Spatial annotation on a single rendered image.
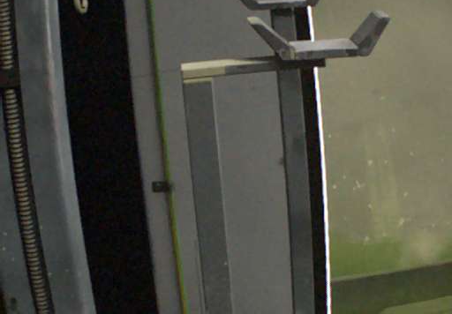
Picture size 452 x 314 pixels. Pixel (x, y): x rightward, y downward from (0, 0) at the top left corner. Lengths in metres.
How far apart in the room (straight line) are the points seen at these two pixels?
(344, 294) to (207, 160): 2.10
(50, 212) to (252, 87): 0.53
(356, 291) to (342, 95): 0.51
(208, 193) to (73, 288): 0.14
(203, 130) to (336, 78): 2.23
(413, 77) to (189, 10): 1.74
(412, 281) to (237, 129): 1.58
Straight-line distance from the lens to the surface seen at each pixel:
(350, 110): 2.78
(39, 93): 0.66
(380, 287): 2.69
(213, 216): 0.60
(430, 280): 2.72
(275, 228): 1.21
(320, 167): 1.21
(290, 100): 0.79
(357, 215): 2.70
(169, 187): 1.18
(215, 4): 1.15
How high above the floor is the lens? 1.21
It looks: 16 degrees down
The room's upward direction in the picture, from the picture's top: 6 degrees counter-clockwise
